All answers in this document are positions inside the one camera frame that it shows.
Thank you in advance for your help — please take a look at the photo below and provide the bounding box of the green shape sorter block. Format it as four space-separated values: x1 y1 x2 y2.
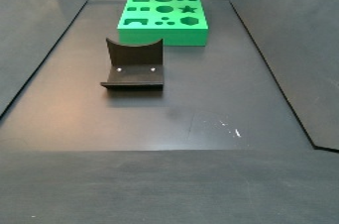
116 0 209 47

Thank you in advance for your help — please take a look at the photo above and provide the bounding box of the black curved holder stand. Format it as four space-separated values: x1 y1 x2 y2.
100 39 164 89

